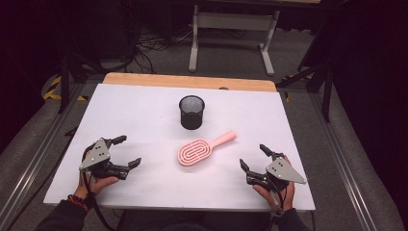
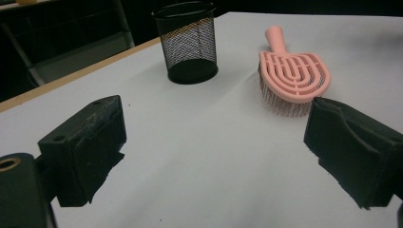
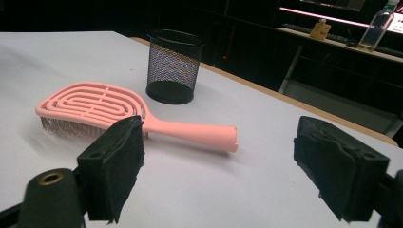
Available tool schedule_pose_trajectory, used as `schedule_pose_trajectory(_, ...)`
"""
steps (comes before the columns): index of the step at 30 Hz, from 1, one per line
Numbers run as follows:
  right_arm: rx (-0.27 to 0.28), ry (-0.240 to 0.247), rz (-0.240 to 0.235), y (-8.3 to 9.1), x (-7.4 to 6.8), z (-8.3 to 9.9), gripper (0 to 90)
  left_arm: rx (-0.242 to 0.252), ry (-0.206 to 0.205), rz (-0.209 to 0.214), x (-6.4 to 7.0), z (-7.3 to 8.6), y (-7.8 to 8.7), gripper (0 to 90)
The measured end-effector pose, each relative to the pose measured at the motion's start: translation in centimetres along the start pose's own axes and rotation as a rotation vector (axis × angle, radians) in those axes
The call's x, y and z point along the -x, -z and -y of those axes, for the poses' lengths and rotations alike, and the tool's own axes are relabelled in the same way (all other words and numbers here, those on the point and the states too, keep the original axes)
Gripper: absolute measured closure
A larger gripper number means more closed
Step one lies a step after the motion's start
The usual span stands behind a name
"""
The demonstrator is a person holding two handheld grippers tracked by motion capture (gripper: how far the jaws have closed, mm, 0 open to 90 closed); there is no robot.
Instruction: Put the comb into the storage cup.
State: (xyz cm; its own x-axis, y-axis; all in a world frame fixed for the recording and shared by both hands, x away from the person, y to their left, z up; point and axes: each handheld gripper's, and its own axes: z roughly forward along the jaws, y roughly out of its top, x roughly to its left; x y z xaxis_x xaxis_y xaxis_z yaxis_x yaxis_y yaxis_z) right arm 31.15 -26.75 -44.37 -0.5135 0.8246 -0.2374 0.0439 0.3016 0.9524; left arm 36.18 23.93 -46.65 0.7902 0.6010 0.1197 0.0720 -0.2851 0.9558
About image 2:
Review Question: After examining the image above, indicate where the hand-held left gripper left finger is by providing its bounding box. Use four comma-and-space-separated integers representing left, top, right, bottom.
37, 94, 128, 209

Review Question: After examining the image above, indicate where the pink hairbrush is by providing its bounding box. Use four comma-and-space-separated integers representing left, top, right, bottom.
258, 25, 332, 119

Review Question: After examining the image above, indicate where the white table cover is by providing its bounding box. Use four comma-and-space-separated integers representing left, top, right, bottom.
0, 11, 403, 228

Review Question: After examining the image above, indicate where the wooden table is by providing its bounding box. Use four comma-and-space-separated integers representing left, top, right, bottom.
0, 36, 162, 114

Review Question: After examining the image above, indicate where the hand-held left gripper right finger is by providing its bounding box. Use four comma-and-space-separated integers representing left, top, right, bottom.
302, 96, 403, 211

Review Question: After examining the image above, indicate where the black mesh pen holder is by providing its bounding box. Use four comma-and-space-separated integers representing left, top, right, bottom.
151, 0, 220, 86

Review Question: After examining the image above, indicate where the grey metal table frame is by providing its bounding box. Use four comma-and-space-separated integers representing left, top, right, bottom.
0, 0, 136, 87

